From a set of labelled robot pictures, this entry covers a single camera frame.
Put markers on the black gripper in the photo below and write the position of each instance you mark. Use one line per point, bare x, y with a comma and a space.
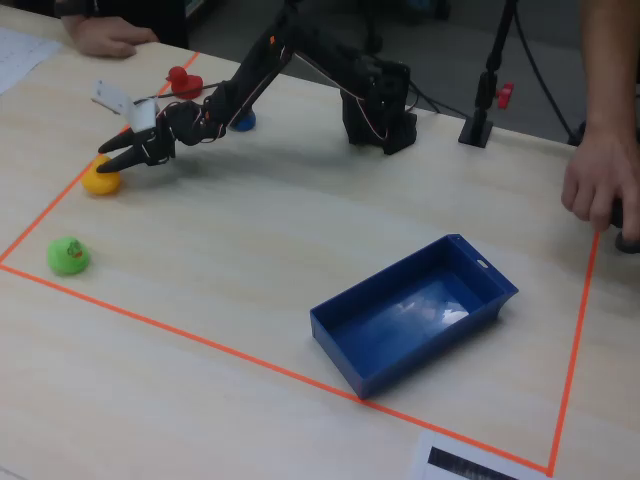
148, 149

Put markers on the yellow rubber duck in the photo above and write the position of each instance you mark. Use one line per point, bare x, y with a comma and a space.
102, 183

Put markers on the bare person forearm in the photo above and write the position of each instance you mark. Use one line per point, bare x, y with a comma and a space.
610, 65

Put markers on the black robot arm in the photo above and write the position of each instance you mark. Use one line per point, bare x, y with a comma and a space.
370, 85

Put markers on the red rubber duck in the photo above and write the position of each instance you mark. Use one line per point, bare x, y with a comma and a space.
185, 82

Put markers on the green rubber duck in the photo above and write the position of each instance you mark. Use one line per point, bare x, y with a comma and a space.
67, 257

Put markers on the blue rubber duck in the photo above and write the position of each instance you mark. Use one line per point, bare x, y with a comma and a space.
245, 124

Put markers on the blue plastic box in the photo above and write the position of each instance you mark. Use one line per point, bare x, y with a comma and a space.
400, 320

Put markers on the bare resting person hand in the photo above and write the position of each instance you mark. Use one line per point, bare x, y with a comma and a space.
107, 37

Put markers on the bare person hand gripping handle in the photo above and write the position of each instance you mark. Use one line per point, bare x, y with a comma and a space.
600, 180

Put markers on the orange tape strip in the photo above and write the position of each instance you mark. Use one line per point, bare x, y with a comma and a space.
200, 339
40, 221
575, 350

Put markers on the white printed paper sheet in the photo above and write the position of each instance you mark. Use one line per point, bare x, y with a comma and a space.
22, 57

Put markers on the red stand knob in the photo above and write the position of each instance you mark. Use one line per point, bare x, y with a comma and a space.
506, 95

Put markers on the white paper with black bar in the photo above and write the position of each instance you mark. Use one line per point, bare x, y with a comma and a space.
460, 462

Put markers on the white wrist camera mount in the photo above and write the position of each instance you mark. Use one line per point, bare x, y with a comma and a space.
142, 117

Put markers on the black camera stand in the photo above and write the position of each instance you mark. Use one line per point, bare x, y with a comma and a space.
482, 95

